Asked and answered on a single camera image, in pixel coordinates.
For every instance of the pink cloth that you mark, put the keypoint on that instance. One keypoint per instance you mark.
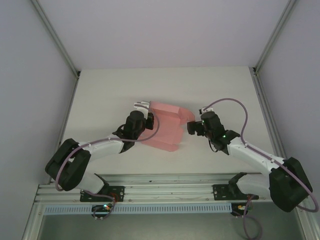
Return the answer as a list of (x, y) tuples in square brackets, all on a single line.
[(167, 125)]

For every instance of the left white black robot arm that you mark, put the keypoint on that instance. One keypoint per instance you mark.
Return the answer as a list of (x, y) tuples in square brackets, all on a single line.
[(72, 165)]

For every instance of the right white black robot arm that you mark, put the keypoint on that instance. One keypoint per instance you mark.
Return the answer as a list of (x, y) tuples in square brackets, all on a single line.
[(250, 152)]

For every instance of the small black circuit board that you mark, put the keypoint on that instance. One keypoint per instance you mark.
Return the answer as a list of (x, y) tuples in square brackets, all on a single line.
[(105, 207), (240, 208)]

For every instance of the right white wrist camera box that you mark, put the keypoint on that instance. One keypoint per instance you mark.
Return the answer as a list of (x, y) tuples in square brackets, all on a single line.
[(206, 109)]

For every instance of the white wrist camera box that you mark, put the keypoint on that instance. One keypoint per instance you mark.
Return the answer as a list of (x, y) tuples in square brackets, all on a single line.
[(206, 109), (141, 103)]

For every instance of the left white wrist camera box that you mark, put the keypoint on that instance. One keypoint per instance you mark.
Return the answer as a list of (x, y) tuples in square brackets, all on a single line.
[(141, 103)]

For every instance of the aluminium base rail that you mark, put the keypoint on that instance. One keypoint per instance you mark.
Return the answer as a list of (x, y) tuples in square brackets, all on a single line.
[(162, 190)]

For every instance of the aluminium frame post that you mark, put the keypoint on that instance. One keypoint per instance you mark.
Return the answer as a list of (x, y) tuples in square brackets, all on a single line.
[(55, 42), (272, 37)]

